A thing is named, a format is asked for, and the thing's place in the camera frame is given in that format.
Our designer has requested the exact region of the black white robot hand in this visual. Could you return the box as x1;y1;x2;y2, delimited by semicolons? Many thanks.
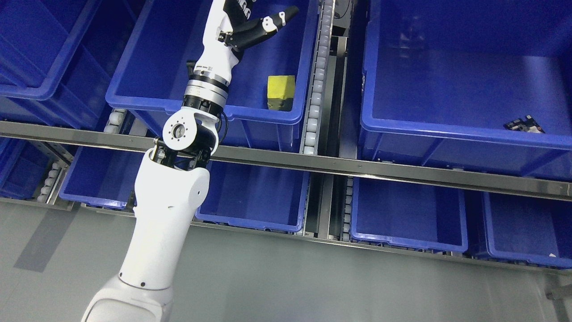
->
189;0;299;86

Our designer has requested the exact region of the yellow foam block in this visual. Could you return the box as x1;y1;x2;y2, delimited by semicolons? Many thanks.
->
266;75;295;112

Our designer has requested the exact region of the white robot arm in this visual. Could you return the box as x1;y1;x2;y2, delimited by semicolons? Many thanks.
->
82;59;236;322

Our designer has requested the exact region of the blue bin middle shelf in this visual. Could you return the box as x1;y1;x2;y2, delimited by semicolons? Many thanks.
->
105;0;319;153

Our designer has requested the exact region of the steel shelf rack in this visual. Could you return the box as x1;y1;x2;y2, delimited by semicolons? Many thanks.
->
0;0;572;300

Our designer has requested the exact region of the blue bin lower middle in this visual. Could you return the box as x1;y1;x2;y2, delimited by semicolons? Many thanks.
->
195;161;309;233

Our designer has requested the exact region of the blue bin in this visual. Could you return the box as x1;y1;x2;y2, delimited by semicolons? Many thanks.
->
195;161;309;233
467;192;572;269
349;178;468;253
352;0;572;181
59;147;143;209
0;0;144;131

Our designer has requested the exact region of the blue bin middle left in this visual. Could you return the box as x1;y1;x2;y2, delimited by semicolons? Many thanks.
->
0;0;144;131

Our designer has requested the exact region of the blue bin lower left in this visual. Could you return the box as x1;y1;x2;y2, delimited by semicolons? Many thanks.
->
59;147;143;209

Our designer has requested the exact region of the blue bin middle right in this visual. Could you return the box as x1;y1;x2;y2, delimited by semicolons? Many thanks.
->
352;0;572;181

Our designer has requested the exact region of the blue bin lower right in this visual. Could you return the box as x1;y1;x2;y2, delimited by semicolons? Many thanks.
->
349;178;468;253

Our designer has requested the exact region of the small black circuit board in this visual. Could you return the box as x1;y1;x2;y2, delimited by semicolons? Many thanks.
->
503;115;545;134

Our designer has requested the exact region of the blue bin far right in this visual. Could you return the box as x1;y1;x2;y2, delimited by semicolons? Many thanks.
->
467;192;572;269

